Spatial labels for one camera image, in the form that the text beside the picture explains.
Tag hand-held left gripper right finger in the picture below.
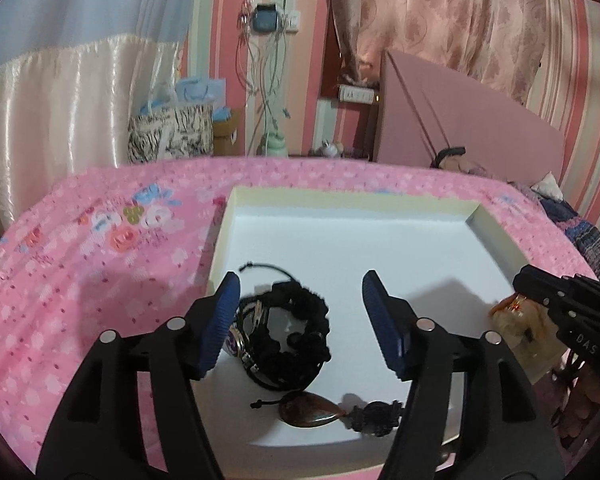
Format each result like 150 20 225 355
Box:
362 270 566 480

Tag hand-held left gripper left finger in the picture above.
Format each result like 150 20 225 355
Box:
36 271 242 480

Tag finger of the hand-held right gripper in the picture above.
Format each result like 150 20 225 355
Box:
512 265 578 320

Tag black braided bracelet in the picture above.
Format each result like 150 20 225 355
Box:
236 260 334 392

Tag white shallow tray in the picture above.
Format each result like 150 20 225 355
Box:
187 186 561 448

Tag brown stone pendant with cord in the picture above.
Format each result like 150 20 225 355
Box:
250 392 407 434

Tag dark blue patterned blanket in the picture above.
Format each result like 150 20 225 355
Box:
539 194 600 287

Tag white pillow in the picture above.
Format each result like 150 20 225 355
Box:
531 172 564 202

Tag pink floral bedsheet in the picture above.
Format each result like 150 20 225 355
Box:
0 155 600 480

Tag pink headboard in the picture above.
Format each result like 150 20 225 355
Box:
372 49 567 187

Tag cardboard box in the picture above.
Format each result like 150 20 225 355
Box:
212 109 244 157

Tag pale green vase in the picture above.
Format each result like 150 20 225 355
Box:
259 129 287 157

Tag black and white patterned bag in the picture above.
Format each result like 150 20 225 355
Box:
127 104 215 165

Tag white power strip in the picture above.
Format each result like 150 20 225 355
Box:
338 85 376 104

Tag light blue gift bag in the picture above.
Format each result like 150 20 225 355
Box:
139 77 227 117

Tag cream satin curtain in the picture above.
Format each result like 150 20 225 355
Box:
0 34 187 273

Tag pink patterned curtain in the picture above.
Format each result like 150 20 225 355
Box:
329 0 583 107

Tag blue charger device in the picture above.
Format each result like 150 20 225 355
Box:
252 4 281 34

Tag blue curtain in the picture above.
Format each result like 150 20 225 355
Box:
0 0 208 83

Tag black strap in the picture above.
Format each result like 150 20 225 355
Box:
431 146 466 167

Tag hanging charger cables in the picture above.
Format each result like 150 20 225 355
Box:
236 0 289 156

